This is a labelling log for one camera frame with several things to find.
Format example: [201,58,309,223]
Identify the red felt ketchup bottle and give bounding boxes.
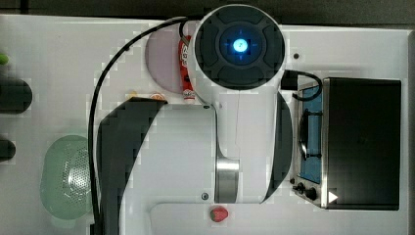
[178,35,196,104]

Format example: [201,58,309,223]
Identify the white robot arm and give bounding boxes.
[96,4,292,235]

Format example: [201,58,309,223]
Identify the lavender round plate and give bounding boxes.
[145,25,182,94]

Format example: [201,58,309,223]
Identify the orange slice toy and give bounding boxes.
[150,93,165,101]

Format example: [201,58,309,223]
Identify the yellow felt toy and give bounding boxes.
[126,91,138,100]

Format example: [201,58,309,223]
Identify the red felt strawberry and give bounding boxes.
[209,207,229,223]

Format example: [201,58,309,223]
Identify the black toaster oven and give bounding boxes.
[291,77,401,211]

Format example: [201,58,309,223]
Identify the green perforated colander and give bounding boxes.
[40,135,92,220]

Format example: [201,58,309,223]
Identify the black cylinder upper left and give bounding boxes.
[0,78,32,115]

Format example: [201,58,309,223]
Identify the black cylinder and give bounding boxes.
[0,78,32,115]
[0,139,16,162]

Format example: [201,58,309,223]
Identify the black cylinder lower left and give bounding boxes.
[0,139,16,162]

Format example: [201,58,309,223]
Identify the green object at edge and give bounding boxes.
[0,54,9,65]

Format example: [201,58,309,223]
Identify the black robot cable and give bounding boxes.
[87,16,189,229]

